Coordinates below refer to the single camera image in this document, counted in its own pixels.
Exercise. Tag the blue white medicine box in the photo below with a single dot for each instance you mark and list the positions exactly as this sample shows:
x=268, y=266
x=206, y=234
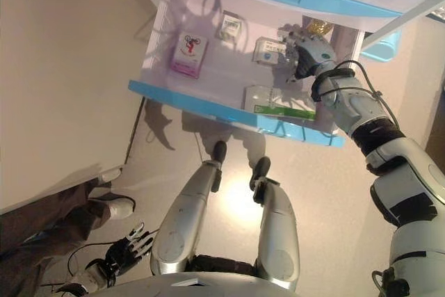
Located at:
x=269, y=51

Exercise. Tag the large green white medicine box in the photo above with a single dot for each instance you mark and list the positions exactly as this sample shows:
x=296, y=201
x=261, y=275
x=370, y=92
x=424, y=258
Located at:
x=274, y=102

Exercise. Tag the blue lid waste bin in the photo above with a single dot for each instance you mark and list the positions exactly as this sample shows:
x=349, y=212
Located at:
x=380, y=51

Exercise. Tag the white person shoe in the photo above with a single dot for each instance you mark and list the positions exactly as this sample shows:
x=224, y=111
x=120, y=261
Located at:
x=121, y=208
x=111, y=174

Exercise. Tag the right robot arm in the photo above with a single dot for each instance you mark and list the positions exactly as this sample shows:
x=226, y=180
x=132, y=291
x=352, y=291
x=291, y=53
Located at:
x=400, y=158

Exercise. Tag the black floor strip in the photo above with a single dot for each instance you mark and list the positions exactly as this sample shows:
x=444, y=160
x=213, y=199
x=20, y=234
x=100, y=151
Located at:
x=133, y=133

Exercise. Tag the right robot leg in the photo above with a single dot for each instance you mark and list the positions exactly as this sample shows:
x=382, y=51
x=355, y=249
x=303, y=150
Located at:
x=278, y=227

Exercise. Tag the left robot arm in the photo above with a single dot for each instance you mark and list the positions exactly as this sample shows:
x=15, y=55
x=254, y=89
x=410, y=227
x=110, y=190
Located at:
x=95, y=274

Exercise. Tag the small green white medicine box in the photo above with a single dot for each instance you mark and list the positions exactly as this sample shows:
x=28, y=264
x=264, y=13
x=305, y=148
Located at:
x=231, y=25

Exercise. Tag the pink white medicine box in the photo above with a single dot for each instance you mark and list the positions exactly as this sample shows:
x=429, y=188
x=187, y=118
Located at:
x=189, y=57

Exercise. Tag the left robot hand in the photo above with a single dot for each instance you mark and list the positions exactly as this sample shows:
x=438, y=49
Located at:
x=125, y=251

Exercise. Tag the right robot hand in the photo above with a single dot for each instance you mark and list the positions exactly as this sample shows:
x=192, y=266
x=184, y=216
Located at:
x=316, y=50

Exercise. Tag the grey robot torso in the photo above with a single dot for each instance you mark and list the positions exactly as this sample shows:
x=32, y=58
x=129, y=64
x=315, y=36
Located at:
x=208, y=286

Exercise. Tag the left robot leg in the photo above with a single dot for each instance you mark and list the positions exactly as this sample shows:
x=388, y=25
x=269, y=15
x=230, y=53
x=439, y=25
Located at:
x=180, y=220

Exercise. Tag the robot leg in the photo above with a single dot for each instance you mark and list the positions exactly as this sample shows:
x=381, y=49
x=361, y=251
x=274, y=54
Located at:
x=278, y=227
x=180, y=220

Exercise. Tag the gold blister pack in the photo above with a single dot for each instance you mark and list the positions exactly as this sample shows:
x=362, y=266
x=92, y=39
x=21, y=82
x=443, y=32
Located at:
x=318, y=26

